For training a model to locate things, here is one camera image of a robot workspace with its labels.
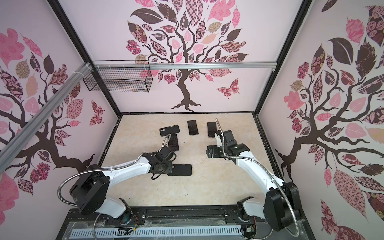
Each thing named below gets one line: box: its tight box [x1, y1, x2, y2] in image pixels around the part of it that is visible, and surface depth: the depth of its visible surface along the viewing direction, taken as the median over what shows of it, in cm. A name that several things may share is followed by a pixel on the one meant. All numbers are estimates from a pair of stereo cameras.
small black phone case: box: [159, 124, 180, 137], surface depth 112 cm
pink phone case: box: [207, 122, 217, 138], surface depth 113 cm
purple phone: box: [207, 122, 217, 138], surface depth 113 cm
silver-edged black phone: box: [187, 120, 199, 136], surface depth 112 cm
